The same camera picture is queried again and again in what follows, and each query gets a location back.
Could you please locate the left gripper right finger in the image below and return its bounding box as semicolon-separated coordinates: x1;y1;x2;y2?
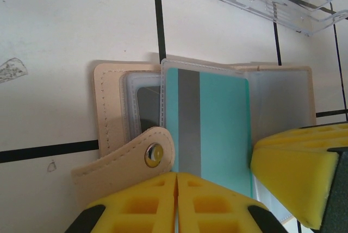
176;172;284;233

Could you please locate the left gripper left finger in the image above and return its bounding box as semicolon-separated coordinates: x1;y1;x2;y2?
64;172;178;233

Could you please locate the black card in sleeve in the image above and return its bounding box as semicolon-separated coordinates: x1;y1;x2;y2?
135;85;162;136

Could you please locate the clear acrylic organizer tray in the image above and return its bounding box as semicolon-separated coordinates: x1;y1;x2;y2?
151;0;348;37

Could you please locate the teal card with grey stripe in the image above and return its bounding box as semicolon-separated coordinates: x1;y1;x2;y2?
165;66;254;200

